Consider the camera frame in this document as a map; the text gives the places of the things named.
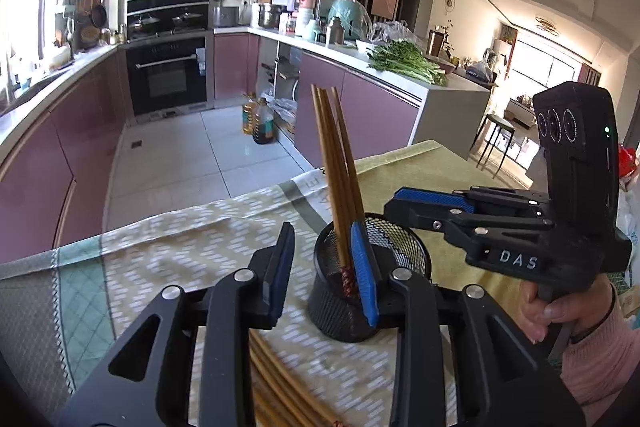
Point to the black built-in oven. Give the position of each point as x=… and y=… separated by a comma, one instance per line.
x=165, y=77

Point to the pink corner cabinet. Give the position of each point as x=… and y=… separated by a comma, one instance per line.
x=232, y=67

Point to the clear plastic bag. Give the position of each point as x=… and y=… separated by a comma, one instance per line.
x=392, y=31

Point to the red plastic bag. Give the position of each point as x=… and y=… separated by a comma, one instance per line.
x=629, y=162

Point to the black wok with lid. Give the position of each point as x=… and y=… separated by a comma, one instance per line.
x=189, y=21
x=145, y=26

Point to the grey green thermos flask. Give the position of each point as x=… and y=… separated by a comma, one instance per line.
x=335, y=32

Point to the black stove hood panel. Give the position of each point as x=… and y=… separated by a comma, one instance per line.
x=167, y=4

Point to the yellow green tablecloth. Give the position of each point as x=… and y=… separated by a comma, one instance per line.
x=425, y=167

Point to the black mesh utensil holder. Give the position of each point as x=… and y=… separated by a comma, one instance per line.
x=330, y=317

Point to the bunch of green vegetables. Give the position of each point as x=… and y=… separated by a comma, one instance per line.
x=405, y=59

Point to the hanging black pan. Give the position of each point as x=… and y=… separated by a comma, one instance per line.
x=99, y=14

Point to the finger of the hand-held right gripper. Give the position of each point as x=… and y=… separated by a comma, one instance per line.
x=420, y=217
x=430, y=199

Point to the mint green kitchen appliance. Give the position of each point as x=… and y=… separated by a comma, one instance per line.
x=347, y=17

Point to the dark cooking oil bottle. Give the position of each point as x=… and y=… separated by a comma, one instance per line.
x=263, y=124

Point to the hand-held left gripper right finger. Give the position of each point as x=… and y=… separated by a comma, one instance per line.
x=362, y=269

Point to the yellow cooking oil bottle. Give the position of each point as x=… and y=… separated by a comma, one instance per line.
x=248, y=114

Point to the round wall clock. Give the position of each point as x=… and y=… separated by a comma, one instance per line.
x=449, y=3

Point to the patterned green grey tablecloth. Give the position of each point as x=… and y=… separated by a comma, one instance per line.
x=175, y=237

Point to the person's right hand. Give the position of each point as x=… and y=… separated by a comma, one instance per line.
x=582, y=309

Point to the pink lower cabinet row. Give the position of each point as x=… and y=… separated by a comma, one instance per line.
x=60, y=147

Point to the brown metal canister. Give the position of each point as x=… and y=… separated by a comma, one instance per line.
x=436, y=43

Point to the black stool green seat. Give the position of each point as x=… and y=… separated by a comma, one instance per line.
x=497, y=122

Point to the stainless steel pot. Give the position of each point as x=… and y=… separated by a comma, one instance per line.
x=268, y=16

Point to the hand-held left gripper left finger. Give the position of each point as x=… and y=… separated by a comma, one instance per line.
x=280, y=269

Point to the person's right forearm pink sleeve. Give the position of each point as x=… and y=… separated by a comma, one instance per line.
x=600, y=372

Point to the pile of wooden chopsticks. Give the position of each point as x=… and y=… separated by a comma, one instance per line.
x=280, y=387

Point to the silver rice cooker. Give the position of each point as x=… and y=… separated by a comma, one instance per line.
x=226, y=17

